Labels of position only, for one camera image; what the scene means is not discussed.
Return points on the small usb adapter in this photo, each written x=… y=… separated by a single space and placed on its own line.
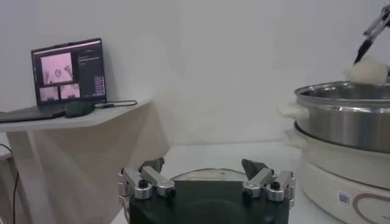
x=105 y=106

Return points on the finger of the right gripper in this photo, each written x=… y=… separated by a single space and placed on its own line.
x=364 y=48

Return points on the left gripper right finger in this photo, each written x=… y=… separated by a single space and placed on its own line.
x=259 y=179

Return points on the black computer mouse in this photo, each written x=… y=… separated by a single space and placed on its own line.
x=79 y=109

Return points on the stainless steel steamer basket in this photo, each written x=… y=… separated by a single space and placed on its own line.
x=341 y=128

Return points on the cream electric cooker pot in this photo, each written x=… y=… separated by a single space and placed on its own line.
x=329 y=182

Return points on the black laptop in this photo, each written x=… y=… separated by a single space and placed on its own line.
x=70 y=73

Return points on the round glass pot lid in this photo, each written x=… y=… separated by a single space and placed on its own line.
x=207 y=176

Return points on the white steamed baozi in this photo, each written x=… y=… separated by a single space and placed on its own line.
x=368 y=73

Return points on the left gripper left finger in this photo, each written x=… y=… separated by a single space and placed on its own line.
x=155 y=179

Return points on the white side table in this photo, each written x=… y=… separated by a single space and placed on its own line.
x=91 y=146

